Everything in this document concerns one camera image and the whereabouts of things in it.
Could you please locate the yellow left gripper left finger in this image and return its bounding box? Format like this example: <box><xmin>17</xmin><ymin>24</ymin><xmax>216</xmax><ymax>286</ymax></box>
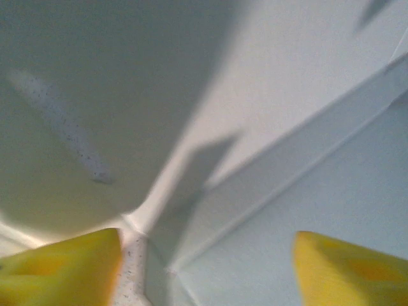
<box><xmin>0</xmin><ymin>228</ymin><xmax>124</xmax><ymax>306</ymax></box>

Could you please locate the pink paper box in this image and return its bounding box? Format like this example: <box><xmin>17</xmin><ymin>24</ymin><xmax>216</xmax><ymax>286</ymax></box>
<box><xmin>0</xmin><ymin>0</ymin><xmax>408</xmax><ymax>306</ymax></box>

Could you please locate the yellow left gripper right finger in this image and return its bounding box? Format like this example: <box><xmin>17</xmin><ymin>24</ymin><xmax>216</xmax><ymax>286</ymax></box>
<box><xmin>293</xmin><ymin>231</ymin><xmax>408</xmax><ymax>306</ymax></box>

